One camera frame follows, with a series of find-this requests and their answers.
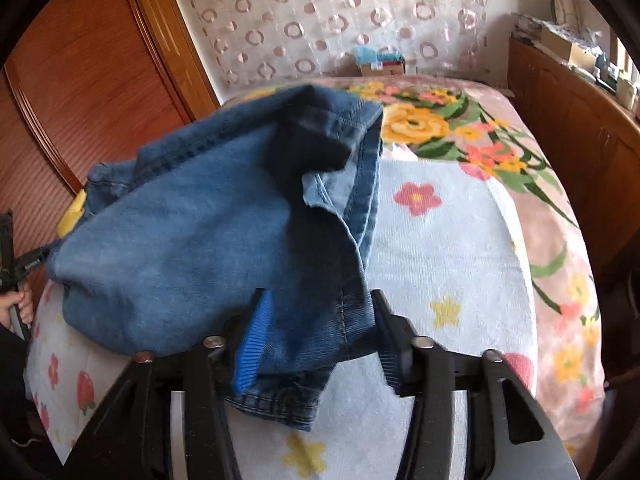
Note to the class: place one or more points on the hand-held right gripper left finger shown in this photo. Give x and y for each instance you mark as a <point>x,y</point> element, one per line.
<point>259,332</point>

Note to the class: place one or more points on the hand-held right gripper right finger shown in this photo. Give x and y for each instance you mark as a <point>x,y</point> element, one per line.
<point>389,355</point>

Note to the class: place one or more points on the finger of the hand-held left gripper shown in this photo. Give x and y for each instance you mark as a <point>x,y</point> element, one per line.
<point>35,261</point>

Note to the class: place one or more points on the blue denim pants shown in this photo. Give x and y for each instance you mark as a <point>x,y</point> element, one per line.
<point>175,235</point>

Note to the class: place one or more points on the person's left hand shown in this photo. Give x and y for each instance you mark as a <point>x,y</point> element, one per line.
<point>17,305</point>

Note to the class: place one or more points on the yellow plush toy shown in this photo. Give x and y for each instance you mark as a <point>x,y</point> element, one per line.
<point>72,216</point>

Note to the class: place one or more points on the white strawberry print sheet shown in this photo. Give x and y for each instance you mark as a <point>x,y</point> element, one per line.
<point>450,260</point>

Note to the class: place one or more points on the person's dark clothing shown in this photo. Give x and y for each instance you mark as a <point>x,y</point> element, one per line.
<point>12,390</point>

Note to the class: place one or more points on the brown wooden wardrobe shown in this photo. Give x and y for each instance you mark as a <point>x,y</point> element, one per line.
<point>75,85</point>

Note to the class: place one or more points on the pink floral blanket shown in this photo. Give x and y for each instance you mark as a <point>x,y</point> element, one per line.
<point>540,220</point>

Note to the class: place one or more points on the small cardboard box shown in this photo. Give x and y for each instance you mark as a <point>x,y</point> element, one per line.
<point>381,64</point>

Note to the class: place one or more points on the brown wooden cabinet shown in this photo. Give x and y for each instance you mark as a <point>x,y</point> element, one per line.
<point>575,125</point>

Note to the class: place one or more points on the sheer curtain with pink rings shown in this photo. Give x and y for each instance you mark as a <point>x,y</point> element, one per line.
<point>300,10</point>

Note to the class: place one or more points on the large cardboard box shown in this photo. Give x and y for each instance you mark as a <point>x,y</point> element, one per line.
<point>567,47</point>

